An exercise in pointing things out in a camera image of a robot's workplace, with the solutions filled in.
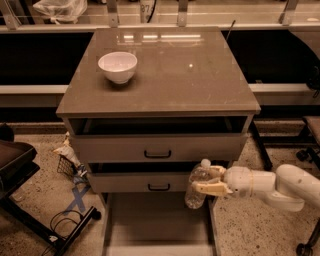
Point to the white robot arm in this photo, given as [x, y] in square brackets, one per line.
[265, 189]

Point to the black office chair left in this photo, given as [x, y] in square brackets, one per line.
[16, 167]

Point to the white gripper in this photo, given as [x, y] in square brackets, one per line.
[238, 180]

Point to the white ceramic bowl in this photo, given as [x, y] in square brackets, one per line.
[118, 67]

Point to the black wire basket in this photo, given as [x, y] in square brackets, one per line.
[66, 168]

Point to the drawer with black handle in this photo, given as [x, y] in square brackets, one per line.
[139, 182]
[116, 149]

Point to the open bottom drawer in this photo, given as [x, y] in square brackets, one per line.
[158, 224]

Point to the blue tape cross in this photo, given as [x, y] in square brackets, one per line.
[78, 199]

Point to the clear plastic bag on shelf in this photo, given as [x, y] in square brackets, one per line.
[61, 11]

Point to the grey drawer cabinet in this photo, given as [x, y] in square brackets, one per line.
[186, 83]

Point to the middle drawer with black handle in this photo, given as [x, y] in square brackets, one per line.
[139, 182]

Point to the clear plastic water bottle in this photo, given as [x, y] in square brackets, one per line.
[193, 199]

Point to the crumpled plastic bag on floor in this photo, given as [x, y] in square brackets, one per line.
[68, 152]

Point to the top drawer with black handle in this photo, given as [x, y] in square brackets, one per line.
[116, 149]

